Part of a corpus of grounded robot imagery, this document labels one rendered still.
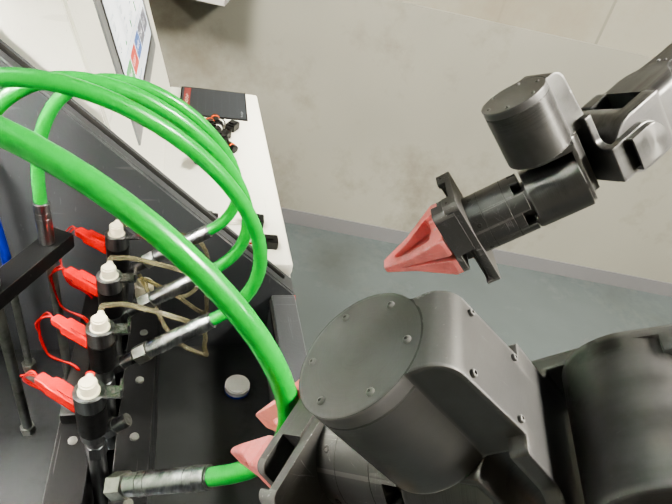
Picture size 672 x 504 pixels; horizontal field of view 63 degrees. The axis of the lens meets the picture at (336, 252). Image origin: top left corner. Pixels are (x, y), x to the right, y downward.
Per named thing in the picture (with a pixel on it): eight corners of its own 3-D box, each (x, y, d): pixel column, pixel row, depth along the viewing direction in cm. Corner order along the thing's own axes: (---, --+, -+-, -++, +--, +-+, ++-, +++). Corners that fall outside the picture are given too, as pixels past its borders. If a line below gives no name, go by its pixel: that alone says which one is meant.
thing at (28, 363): (36, 373, 83) (15, 277, 72) (21, 373, 83) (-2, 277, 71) (38, 364, 85) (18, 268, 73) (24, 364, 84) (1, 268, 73)
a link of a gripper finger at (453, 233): (361, 215, 57) (443, 173, 54) (394, 261, 61) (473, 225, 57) (361, 254, 52) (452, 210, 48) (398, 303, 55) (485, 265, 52)
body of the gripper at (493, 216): (430, 177, 54) (501, 141, 51) (473, 249, 59) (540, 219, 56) (437, 213, 49) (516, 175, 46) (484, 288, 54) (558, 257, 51)
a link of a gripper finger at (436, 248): (373, 231, 58) (453, 191, 55) (405, 276, 62) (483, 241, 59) (374, 271, 53) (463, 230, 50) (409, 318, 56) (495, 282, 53)
